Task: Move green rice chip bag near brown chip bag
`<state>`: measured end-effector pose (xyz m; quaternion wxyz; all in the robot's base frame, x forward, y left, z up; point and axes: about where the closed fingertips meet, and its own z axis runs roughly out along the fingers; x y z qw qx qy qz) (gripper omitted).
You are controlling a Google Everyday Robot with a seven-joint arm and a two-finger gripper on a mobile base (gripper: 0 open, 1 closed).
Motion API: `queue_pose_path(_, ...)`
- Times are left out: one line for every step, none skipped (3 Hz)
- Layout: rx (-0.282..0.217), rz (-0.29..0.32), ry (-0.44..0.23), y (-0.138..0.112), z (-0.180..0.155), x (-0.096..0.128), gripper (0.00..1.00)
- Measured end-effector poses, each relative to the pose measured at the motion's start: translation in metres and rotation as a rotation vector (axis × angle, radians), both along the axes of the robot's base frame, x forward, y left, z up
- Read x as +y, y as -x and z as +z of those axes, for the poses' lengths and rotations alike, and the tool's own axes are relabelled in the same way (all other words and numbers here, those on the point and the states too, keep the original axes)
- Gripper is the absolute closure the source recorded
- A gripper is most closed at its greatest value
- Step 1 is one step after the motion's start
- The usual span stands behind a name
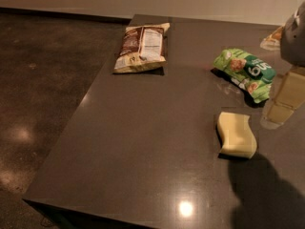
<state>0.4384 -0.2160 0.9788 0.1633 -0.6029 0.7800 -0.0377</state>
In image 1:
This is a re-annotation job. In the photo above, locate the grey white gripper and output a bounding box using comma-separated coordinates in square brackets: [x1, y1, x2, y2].
[260, 2, 305, 130]

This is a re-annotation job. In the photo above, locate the green rice chip bag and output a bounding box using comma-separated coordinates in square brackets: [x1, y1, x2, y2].
[213, 49, 276, 104]

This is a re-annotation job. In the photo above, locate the orange snack bag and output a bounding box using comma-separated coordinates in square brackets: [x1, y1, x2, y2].
[260, 26, 284, 51]

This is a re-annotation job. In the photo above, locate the brown chip bag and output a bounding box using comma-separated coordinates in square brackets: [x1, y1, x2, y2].
[113, 23, 170, 73]

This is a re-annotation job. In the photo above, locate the yellow sponge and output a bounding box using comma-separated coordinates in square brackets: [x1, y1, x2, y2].
[217, 112, 257, 159]

